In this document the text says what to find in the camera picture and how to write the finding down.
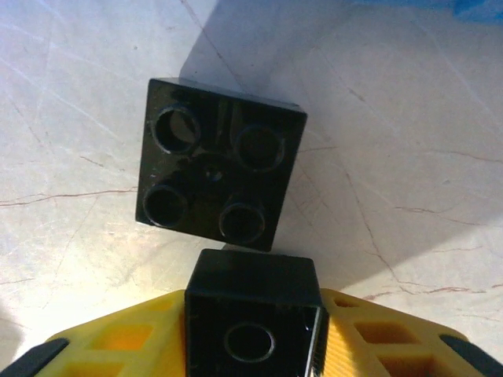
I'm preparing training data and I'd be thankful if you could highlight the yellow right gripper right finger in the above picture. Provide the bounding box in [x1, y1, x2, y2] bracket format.
[310, 287, 503, 377]

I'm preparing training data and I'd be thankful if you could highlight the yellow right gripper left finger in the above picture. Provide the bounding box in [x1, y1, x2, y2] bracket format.
[7, 288, 188, 377]

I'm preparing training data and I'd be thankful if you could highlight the black square lego brick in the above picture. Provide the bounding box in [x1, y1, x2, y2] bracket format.
[182, 247, 329, 377]
[133, 77, 309, 253]

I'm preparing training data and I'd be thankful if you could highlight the blue three-compartment bin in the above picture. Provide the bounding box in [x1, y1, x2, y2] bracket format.
[443, 0, 503, 19]

